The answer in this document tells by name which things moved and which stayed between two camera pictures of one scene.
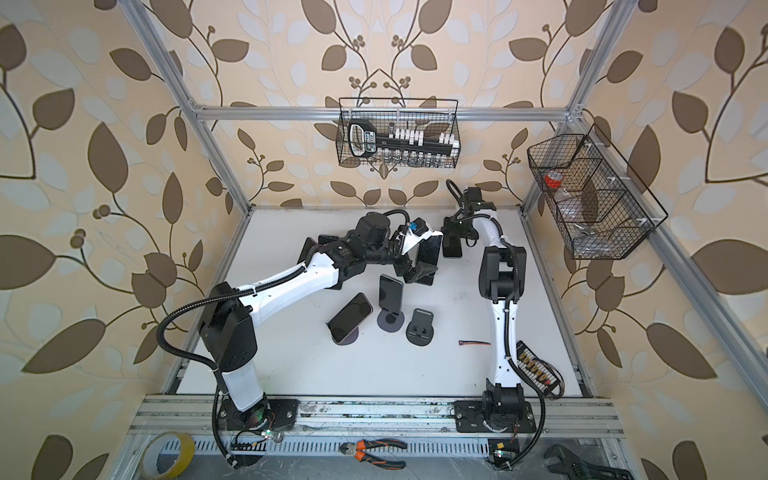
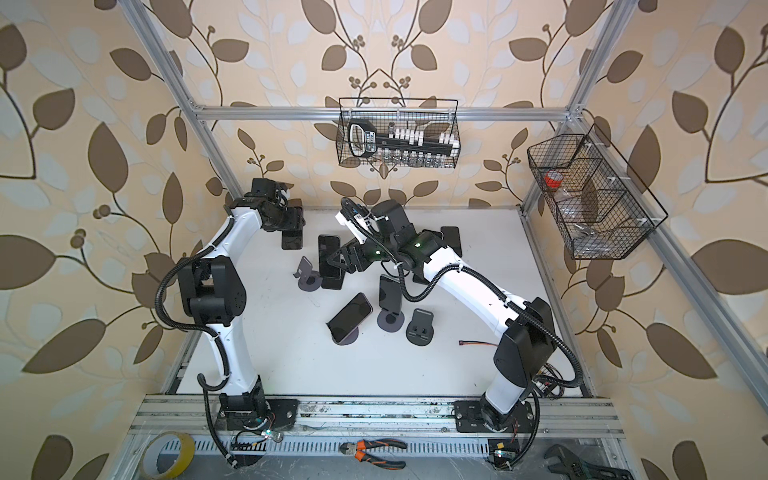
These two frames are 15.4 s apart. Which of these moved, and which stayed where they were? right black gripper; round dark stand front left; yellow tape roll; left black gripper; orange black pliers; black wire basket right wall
Moved: right black gripper; left black gripper
Stayed: orange black pliers; round dark stand front left; black wire basket right wall; yellow tape roll
